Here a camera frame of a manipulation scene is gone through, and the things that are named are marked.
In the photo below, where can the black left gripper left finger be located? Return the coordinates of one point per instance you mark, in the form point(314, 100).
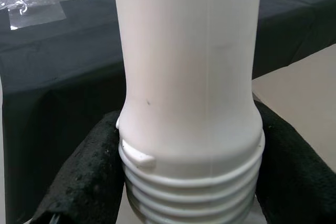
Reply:
point(84, 182)

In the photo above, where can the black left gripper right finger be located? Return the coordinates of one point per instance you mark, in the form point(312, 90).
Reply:
point(296, 182)

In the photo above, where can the white plastic table leg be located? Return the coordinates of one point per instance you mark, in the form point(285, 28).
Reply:
point(189, 64)

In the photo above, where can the black tablecloth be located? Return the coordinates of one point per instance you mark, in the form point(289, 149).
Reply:
point(65, 64)

